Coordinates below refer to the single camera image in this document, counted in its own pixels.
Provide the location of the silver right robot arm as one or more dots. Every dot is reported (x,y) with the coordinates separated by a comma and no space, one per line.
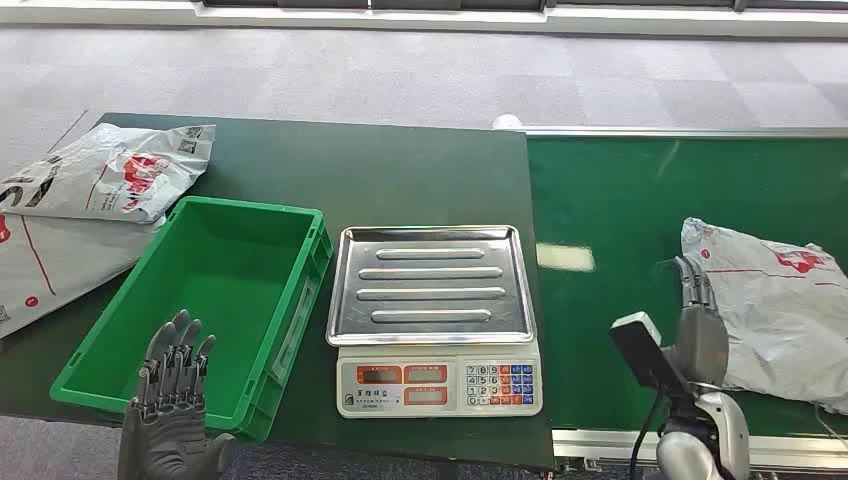
(729,424)

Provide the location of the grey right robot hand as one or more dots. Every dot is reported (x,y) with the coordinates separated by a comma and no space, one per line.
(702,344)

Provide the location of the green conveyor belt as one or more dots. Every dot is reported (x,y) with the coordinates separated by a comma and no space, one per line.
(609,199)

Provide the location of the white mailer with red line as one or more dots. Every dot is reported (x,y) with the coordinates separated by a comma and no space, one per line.
(60,265)

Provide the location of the green plastic crate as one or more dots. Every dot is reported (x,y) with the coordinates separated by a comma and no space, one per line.
(199,278)

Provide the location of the white mailer with QR codes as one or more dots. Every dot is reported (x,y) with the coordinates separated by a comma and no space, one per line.
(112,172)

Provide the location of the white scale with steel tray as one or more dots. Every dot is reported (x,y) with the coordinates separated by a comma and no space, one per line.
(430,291)

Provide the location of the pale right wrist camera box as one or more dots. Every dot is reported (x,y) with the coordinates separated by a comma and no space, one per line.
(639,351)

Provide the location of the grey SF Express mailer package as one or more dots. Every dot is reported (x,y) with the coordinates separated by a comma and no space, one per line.
(782,318)

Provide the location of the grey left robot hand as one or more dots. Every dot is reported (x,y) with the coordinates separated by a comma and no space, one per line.
(169,430)

